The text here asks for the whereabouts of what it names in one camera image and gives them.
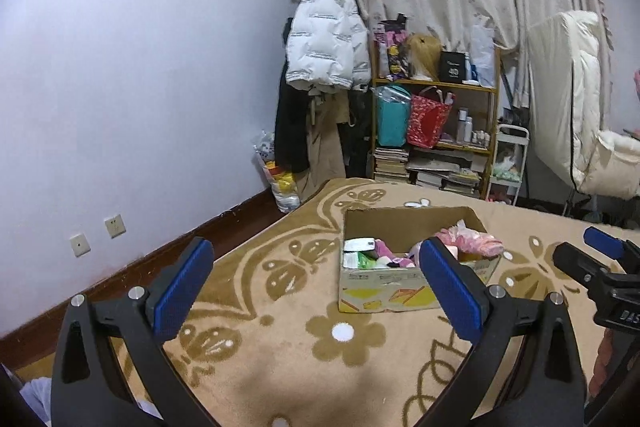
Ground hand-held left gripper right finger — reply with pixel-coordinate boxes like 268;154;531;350
419;236;588;427

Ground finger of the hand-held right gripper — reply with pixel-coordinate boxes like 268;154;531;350
552;242;617;290
583;226;640;260

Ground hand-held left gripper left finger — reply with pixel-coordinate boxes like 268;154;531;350
50;237;221;427

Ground pink plastic bag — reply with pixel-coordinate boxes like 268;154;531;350
434;219;504;259

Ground printed cardboard box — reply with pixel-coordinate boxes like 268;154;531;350
339;206;503;314

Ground purple plush doll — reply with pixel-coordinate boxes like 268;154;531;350
374;238;426;270

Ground green tissue pack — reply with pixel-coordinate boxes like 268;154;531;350
342;251;377;270

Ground person's right hand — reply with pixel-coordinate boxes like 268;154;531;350
588;327;620;402

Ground stack of books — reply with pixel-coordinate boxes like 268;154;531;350
372;147;489;198

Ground white trolley cart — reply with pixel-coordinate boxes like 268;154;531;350
487;124;531;206

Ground beige patterned rug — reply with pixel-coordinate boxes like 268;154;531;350
12;177;640;427

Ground clear plastic bag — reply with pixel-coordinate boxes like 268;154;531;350
252;129;304;214

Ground group of white bottles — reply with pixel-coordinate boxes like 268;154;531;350
455;106;494;146

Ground red patterned bag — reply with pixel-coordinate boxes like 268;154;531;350
406;87;456;149

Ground wooden shelf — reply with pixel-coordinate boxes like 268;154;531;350
370;39;502;202

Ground black pants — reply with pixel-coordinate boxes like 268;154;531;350
347;89;375;180

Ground teal bag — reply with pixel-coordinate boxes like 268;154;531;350
375;87;414;148

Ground beige coat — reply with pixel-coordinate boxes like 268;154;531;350
297;92;352;202

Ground black coat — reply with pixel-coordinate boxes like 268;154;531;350
274;19;314;174

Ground black box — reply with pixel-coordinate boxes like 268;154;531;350
439;51;469;84

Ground blonde wig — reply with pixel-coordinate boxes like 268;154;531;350
404;33;444;82

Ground white puffer jacket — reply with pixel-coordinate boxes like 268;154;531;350
285;0;374;96

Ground white wall socket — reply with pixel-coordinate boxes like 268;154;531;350
103;213;127;239
69;233;92;258

